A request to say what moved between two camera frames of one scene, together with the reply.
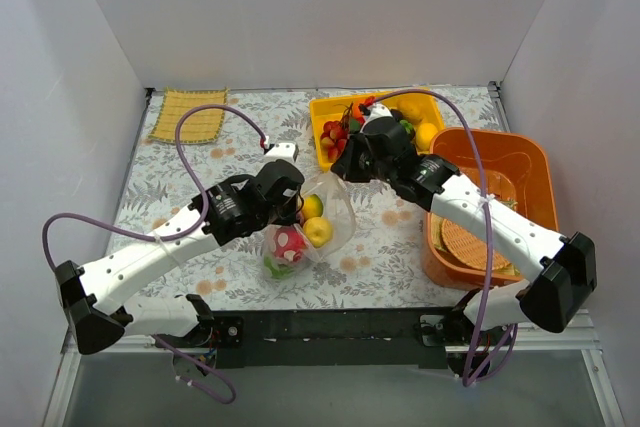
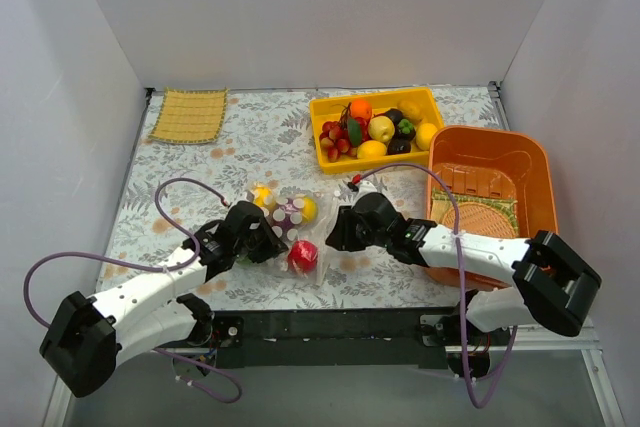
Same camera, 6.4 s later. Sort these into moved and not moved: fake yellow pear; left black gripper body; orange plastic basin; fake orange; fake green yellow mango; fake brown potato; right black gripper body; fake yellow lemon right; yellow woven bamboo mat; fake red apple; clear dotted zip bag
Moved: fake yellow pear; right black gripper body; left black gripper body; clear dotted zip bag; fake green yellow mango; fake red apple
Not moved: orange plastic basin; fake yellow lemon right; fake orange; yellow woven bamboo mat; fake brown potato
